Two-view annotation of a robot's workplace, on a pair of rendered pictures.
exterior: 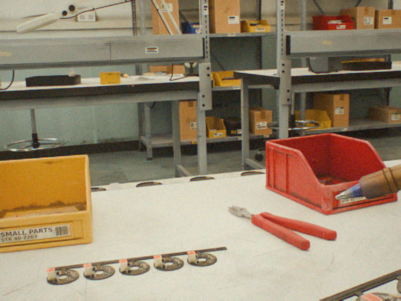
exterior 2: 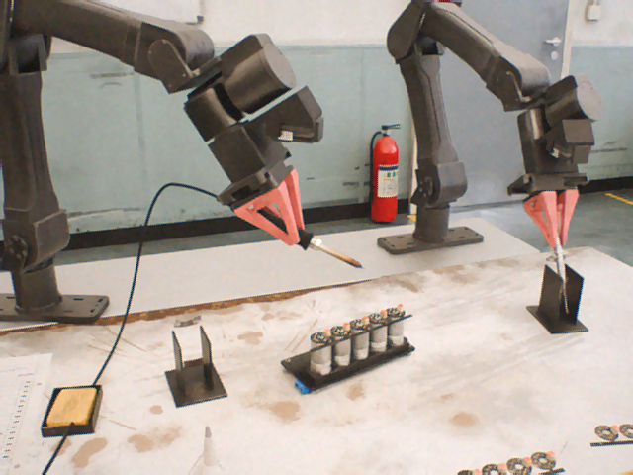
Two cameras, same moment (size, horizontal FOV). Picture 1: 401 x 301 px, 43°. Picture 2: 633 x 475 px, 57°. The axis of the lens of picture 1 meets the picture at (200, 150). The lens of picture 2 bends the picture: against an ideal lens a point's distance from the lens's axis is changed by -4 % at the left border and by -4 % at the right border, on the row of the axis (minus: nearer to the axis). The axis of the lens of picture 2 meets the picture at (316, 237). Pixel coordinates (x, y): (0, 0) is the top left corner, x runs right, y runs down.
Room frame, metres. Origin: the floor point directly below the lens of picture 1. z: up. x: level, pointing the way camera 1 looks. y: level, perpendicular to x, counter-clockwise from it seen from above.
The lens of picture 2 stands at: (0.82, -0.14, 1.17)
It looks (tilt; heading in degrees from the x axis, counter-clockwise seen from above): 21 degrees down; 177
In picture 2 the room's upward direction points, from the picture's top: straight up
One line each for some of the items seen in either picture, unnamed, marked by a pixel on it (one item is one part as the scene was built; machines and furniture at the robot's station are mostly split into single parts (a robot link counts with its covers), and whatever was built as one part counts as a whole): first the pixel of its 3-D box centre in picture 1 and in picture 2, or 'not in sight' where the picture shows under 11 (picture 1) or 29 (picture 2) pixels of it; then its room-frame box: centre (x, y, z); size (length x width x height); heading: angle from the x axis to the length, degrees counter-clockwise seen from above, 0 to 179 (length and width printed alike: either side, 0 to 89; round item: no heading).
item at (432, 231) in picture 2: not in sight; (432, 222); (-0.24, 0.14, 0.79); 0.20 x 0.07 x 0.08; 107
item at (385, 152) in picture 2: not in sight; (385, 172); (-2.51, 0.44, 0.29); 0.16 x 0.15 x 0.55; 105
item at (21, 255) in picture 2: not in sight; (35, 244); (0.01, -0.50, 0.85); 0.09 x 0.06 x 0.06; 159
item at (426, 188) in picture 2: not in sight; (439, 190); (-0.23, 0.14, 0.85); 0.09 x 0.06 x 0.06; 119
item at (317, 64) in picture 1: (324, 63); not in sight; (2.92, -0.72, 0.80); 0.15 x 0.12 x 0.10; 35
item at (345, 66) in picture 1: (366, 65); not in sight; (3.02, -0.99, 0.77); 0.24 x 0.16 x 0.04; 104
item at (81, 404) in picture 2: not in sight; (72, 409); (0.27, -0.38, 0.76); 0.07 x 0.05 x 0.02; 7
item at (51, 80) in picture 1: (54, 80); not in sight; (2.60, 0.73, 0.77); 0.24 x 0.16 x 0.04; 91
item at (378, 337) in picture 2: not in sight; (377, 335); (0.17, -0.03, 0.79); 0.02 x 0.02 x 0.05
